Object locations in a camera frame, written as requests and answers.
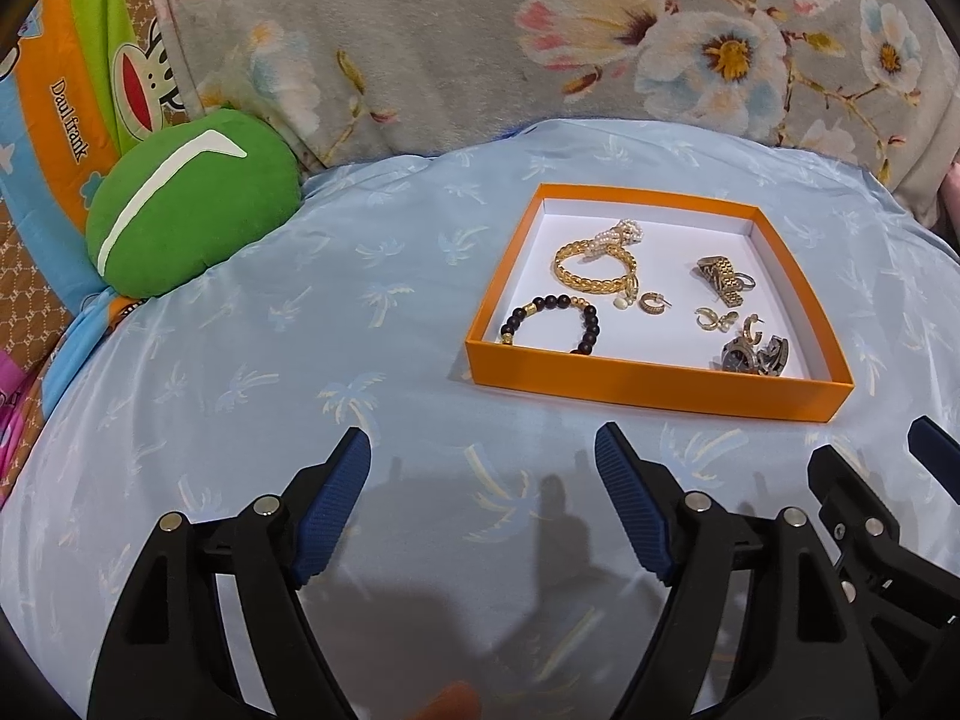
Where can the pearl drop earring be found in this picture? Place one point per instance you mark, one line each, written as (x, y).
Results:
(621, 301)

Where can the gold pearl earring pair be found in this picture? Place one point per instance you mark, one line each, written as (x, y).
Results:
(706, 319)

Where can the cartoon printed blanket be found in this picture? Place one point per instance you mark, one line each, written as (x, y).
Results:
(75, 90)

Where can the green plush pillow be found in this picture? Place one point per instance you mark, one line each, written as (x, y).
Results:
(187, 210)

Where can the gold braided bangle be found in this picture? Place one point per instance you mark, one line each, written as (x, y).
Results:
(589, 286)

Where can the grey floral blanket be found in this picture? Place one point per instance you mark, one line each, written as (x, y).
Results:
(450, 52)

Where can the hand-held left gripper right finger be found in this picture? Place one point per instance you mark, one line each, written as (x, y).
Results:
(630, 510)

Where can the orange cardboard box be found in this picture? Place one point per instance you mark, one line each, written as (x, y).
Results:
(637, 382)

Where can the dark metal wristwatch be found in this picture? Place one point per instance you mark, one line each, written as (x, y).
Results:
(739, 356)

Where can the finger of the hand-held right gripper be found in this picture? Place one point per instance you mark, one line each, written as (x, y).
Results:
(934, 450)
(855, 495)

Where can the gold hoop earring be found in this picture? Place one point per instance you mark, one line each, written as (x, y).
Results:
(649, 305)

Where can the small gold earring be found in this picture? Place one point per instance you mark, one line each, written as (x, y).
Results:
(750, 324)

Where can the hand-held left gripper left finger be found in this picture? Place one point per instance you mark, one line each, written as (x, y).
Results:
(334, 502)

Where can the gold link wristwatch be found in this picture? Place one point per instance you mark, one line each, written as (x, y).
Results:
(716, 274)

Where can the light blue palm-print sheet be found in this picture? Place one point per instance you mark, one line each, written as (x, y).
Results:
(300, 352)

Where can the person's left hand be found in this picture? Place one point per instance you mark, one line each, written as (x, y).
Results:
(450, 703)

